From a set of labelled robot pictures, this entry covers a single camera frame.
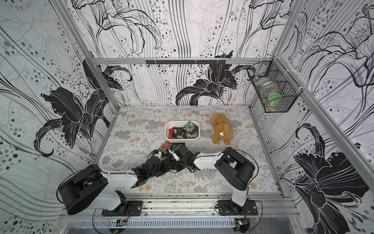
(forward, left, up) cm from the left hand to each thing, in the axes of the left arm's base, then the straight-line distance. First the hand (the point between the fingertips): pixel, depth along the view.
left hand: (174, 168), depth 88 cm
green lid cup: (+28, -56, +32) cm, 70 cm away
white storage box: (+30, +6, +5) cm, 31 cm away
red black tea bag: (+13, +7, +3) cm, 16 cm away
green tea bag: (+28, -8, +6) cm, 30 cm away
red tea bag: (+25, +5, +4) cm, 26 cm away
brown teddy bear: (+19, -29, +15) cm, 38 cm away
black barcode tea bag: (+24, -1, +5) cm, 25 cm away
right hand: (+4, 0, -1) cm, 4 cm away
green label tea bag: (+22, -12, +4) cm, 25 cm away
